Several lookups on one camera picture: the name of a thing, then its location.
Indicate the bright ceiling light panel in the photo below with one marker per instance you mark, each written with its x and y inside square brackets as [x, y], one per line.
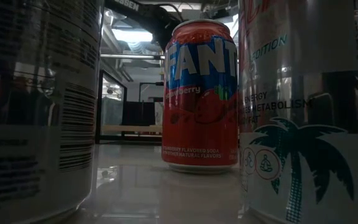
[132, 35]

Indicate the black flat screen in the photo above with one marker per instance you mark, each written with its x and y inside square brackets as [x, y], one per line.
[138, 113]

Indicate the red Fanta strawberry can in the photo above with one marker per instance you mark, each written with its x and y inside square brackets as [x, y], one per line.
[197, 124]

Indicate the black can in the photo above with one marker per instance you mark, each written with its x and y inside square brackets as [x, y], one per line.
[306, 109]
[26, 93]

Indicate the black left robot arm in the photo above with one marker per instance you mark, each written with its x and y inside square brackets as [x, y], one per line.
[148, 15]

